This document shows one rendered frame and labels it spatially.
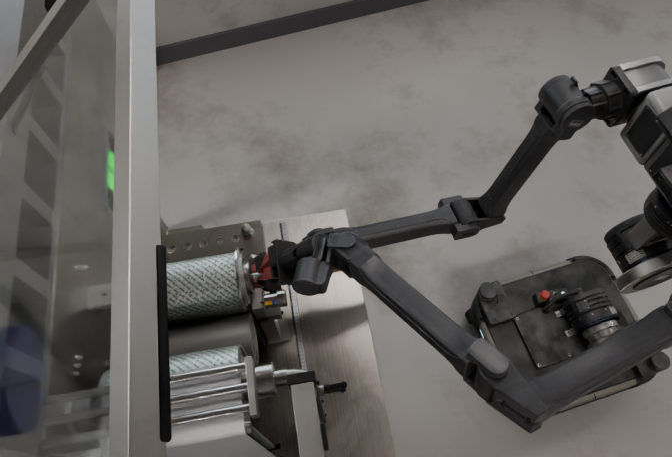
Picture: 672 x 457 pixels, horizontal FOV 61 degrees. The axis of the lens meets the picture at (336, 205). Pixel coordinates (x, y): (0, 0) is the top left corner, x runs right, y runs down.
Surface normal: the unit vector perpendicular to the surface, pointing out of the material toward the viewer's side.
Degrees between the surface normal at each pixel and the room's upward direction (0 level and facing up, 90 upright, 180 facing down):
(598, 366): 11
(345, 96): 0
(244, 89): 0
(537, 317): 0
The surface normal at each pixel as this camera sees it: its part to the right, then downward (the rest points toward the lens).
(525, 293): -0.02, -0.47
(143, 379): 0.71, -0.44
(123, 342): -0.68, -0.24
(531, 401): -0.10, -0.67
